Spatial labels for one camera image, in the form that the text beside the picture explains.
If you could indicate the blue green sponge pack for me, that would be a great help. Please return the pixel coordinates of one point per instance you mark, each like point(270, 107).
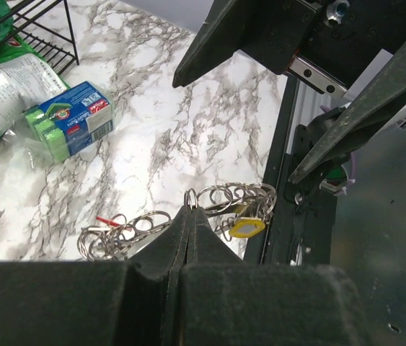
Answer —
point(68, 123)

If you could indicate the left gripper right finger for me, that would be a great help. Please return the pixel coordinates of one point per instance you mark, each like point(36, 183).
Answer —
point(223, 301)

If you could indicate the yellow key tag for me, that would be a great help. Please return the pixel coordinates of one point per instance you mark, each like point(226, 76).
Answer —
point(245, 228)

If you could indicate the black wire rack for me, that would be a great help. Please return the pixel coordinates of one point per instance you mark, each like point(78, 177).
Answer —
point(46, 26)

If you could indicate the green white snack bag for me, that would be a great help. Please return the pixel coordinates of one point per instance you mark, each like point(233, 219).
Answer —
point(26, 80)

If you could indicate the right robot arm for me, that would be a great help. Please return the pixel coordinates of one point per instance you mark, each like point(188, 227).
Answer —
point(332, 122)

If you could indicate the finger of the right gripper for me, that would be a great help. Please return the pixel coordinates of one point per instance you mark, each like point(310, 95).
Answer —
point(382, 98)
point(270, 32)

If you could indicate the red key tag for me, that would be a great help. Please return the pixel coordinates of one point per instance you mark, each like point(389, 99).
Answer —
point(107, 222)

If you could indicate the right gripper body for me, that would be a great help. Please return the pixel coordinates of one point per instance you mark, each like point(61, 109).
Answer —
point(345, 39)

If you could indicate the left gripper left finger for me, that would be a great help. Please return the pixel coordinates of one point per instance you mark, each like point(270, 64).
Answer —
point(95, 303)

